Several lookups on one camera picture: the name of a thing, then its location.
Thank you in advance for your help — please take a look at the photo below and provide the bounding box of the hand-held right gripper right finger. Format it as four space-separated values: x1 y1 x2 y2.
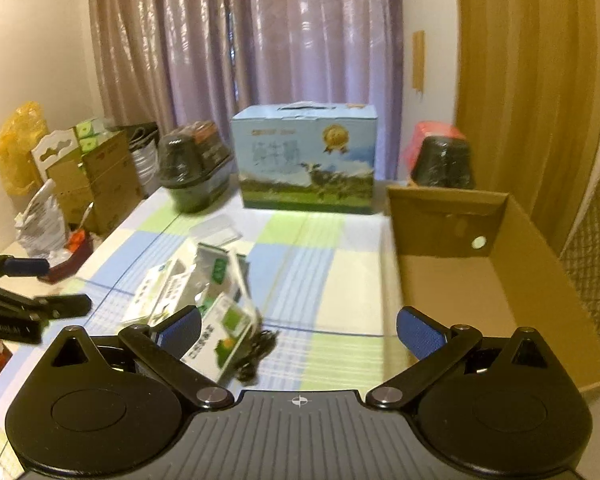
365 305 550 411

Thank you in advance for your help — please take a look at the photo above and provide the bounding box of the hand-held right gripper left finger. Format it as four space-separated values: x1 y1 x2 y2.
47 305 235 411

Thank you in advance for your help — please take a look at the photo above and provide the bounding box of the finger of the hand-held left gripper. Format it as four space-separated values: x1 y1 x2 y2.
0 249 51 282
0 282 93 322

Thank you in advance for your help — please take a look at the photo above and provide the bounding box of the white green medicine box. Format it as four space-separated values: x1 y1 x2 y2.
122 260 201 328

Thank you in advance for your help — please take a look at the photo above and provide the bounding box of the checked cloth desktop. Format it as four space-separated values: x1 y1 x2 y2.
0 179 417 480

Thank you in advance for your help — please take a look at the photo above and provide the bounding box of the dark red tray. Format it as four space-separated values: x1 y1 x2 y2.
45 247 96 285

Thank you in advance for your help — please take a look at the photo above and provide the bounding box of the medicine box with green picture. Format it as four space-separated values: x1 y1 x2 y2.
180 292 263 386

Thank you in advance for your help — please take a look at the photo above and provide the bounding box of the grey white crumpled pouch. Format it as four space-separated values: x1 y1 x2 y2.
14 180 72 262

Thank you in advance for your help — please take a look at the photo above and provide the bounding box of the red bowl with metal spoon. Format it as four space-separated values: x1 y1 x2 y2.
67 204 97 257

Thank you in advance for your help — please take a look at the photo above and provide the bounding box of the open brown cardboard box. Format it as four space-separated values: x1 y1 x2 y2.
385 185 600 397

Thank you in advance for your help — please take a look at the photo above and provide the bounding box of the clear plastic box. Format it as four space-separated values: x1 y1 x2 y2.
189 214 244 247

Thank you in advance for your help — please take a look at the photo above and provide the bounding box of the cardboard box with white hanger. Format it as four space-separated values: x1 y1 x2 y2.
30 127 146 237

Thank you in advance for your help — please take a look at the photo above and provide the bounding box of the yellow plastic bag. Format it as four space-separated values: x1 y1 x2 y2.
0 101 49 197

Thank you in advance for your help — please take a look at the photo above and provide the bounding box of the green tissue box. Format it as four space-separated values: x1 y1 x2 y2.
75 117 112 155

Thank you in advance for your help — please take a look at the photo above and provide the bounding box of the white bucket with black bag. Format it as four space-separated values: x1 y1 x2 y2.
127 122 162 197

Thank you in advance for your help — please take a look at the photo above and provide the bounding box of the patterned chair back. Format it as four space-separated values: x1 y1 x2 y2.
557 162 600 361

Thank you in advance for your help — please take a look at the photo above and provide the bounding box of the blue milk carton box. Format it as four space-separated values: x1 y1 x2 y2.
230 102 379 217

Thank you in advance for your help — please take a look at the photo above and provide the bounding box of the wooden wardrobe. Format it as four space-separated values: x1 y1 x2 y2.
454 0 600 243

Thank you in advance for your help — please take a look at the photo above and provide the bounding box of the pink curtain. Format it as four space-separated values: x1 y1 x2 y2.
87 0 407 187

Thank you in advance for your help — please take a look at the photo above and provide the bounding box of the black cable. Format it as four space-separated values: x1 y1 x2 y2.
232 327 282 387

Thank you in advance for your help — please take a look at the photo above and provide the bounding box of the brown wall plate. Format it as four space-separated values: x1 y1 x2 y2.
411 30 426 94

